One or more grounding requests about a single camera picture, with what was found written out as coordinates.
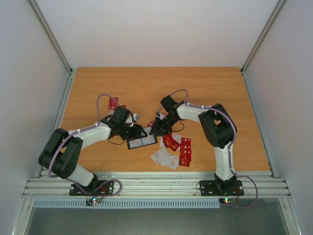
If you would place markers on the red card centre pile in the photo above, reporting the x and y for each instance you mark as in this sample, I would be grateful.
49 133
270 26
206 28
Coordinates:
171 141

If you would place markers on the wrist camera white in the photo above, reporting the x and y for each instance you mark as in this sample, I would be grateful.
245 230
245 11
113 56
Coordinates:
160 115
135 117

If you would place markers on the left controller board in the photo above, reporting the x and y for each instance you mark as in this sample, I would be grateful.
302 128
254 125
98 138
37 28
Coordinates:
93 201

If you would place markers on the controller board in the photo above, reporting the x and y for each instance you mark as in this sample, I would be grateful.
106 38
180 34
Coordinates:
93 201
228 200

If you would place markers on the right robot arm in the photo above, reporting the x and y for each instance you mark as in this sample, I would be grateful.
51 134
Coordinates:
219 130

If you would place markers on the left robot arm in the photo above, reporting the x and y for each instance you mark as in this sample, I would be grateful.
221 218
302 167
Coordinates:
61 153

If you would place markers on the grey slotted cable duct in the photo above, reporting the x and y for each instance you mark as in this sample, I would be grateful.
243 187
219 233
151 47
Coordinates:
128 203

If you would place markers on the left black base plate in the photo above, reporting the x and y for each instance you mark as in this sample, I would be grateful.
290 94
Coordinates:
107 187

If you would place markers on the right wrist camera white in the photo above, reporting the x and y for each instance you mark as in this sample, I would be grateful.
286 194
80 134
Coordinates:
160 115

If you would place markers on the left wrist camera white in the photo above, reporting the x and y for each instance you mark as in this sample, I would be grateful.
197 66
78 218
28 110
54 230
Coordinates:
135 117

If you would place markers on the red VIP card column lower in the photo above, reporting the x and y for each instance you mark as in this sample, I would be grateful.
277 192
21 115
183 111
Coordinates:
184 160

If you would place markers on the red card column upper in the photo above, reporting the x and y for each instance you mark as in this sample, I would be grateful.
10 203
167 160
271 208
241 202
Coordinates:
185 147

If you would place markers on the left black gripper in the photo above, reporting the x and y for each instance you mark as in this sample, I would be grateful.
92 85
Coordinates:
136 133

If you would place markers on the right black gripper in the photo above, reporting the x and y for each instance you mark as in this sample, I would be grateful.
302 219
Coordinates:
161 124

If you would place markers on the red VIP card centre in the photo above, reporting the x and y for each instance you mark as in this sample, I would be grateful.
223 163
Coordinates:
151 123

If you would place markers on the red card far left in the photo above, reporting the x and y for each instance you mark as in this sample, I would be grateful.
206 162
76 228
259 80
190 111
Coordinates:
113 103

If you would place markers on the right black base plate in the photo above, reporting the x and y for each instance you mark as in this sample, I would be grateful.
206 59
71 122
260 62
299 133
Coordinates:
212 188

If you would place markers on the white card upper pile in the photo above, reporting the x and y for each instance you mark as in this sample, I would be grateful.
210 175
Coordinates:
170 161

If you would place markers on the black leather card holder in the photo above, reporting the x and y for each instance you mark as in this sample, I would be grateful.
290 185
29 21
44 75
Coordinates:
147 131

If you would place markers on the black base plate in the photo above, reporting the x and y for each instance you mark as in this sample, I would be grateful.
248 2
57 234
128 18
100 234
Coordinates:
107 187
212 188

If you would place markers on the right controller board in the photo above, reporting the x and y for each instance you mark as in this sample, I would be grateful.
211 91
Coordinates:
228 200

